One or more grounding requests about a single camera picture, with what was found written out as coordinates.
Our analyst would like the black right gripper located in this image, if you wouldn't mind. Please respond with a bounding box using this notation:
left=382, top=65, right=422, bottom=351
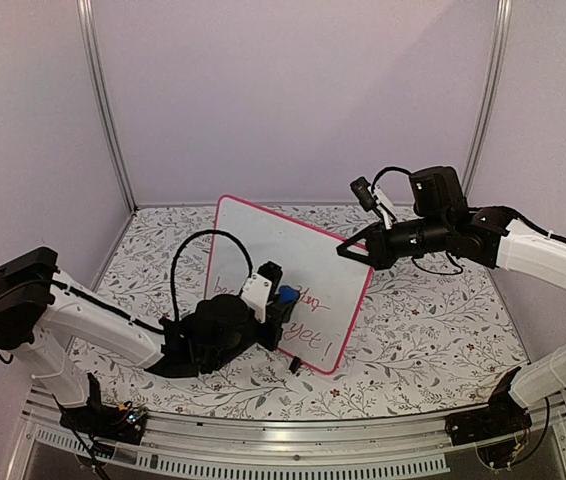
left=336, top=215, right=449, bottom=273

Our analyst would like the blue whiteboard eraser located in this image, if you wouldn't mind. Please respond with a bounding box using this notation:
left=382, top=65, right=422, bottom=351
left=278, top=285, right=300, bottom=304

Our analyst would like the pink framed whiteboard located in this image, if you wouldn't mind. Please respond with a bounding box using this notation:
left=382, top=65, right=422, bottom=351
left=214, top=195, right=372, bottom=375

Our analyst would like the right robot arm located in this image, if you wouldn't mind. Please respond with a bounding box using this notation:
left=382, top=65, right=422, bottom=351
left=337, top=166, right=566, bottom=445

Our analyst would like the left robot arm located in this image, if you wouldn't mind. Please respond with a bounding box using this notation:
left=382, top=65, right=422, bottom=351
left=0, top=247, right=300, bottom=443

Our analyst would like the floral table mat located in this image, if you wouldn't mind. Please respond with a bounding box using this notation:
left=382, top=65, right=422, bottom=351
left=70, top=206, right=527, bottom=420

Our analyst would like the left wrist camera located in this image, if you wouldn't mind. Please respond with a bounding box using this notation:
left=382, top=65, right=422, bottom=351
left=239, top=261, right=283, bottom=323

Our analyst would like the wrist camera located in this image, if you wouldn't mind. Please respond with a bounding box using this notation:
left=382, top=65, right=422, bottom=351
left=350, top=176, right=397, bottom=230
left=239, top=261, right=283, bottom=323

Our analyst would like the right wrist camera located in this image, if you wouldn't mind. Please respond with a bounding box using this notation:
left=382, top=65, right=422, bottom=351
left=350, top=176, right=397, bottom=230

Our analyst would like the right black cable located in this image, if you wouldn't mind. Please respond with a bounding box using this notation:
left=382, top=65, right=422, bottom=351
left=370, top=166, right=467, bottom=275

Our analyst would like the left black sleeved cable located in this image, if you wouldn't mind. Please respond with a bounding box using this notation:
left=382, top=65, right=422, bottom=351
left=168, top=228, right=255, bottom=326

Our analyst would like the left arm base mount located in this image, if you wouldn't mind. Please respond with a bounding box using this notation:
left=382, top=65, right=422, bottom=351
left=58, top=401, right=147, bottom=445

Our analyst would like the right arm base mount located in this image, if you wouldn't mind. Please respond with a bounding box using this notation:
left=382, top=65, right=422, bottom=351
left=445, top=406, right=532, bottom=470

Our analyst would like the right aluminium frame post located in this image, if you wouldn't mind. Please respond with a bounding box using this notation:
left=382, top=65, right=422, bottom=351
left=461, top=0, right=512, bottom=195

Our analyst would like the aluminium frame post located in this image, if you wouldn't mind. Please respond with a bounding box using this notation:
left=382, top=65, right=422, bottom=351
left=461, top=0, right=512, bottom=195
left=76, top=0, right=138, bottom=214

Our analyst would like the front aluminium rail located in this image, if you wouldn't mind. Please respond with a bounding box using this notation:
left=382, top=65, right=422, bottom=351
left=21, top=403, right=566, bottom=479

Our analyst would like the left aluminium frame post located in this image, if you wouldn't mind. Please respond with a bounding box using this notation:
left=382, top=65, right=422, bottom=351
left=76, top=0, right=138, bottom=214

